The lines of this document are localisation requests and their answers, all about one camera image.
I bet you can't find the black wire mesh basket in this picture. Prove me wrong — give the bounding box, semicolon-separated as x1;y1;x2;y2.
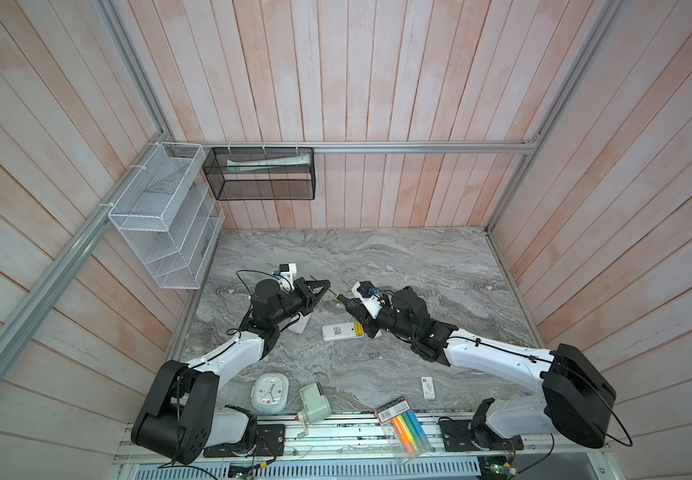
202;146;317;202

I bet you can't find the white wire mesh shelf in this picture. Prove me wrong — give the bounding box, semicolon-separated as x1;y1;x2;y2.
108;142;225;290

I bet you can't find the paper in black basket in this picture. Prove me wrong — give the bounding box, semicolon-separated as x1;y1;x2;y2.
225;154;312;174

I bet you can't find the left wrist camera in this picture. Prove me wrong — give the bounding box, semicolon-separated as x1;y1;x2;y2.
275;263;297;292

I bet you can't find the white air conditioner remote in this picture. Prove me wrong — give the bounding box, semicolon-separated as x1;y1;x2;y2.
322;322;364;342

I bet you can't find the pack of coloured markers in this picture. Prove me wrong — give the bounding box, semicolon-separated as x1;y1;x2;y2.
374;396;433;465

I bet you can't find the red white remote control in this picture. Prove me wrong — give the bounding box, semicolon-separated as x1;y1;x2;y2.
288;314;311;335

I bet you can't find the pale green alarm clock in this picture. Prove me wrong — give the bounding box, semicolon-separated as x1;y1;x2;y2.
251;372;289;415

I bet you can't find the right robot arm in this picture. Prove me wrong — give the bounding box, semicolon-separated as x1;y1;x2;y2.
337;282;616;449

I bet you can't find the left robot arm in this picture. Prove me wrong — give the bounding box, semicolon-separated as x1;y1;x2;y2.
131;278;331;465

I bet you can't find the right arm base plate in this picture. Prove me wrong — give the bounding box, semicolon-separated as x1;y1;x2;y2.
437;416;524;452

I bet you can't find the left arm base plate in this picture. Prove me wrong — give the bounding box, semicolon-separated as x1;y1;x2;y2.
203;424;286;458

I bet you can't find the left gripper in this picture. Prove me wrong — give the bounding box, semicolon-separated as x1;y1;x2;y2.
271;278;330;325

